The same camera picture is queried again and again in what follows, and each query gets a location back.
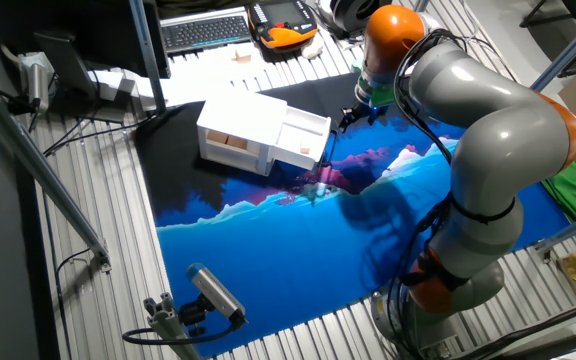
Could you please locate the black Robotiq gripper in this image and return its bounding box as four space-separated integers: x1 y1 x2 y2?
337 101 390 134

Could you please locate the white drawer with black handle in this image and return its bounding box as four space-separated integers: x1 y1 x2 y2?
270 105 339 174

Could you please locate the white drawer cabinet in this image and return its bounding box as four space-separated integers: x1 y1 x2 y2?
196 94 289 177

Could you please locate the white foam lump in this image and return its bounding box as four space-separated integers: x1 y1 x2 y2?
301 39 326 61

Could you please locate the black round reel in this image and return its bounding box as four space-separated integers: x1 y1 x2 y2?
328 0 385 34

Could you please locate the orange black teach pendant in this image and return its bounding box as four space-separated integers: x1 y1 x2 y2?
246 0 319 51

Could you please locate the pale wooden block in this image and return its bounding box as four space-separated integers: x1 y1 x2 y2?
232 47 254 66

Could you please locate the blue landscape print mat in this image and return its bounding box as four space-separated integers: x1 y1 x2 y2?
132 74 572 359

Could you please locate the black computer keyboard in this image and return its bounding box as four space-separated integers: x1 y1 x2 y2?
160 10 253 55

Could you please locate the white box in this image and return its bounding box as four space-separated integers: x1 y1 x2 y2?
87 69 139 102

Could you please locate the aluminium diagonal strut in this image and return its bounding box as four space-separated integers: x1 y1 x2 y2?
0 72 113 274

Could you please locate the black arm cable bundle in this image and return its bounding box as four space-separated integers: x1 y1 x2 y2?
367 28 469 360

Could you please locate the aluminium frame beam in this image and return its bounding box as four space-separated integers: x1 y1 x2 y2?
530 2 576 94
532 205 576 256

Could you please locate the grey camera with blue end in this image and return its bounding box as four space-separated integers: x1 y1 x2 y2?
185 262 249 326

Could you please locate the aluminium profile camera mount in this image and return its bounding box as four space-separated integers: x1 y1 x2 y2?
142 292 202 360

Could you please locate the black camera cable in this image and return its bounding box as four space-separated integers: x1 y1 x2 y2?
121 312 247 347

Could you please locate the silver camera on bracket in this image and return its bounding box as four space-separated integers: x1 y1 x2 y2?
17 51 56 114

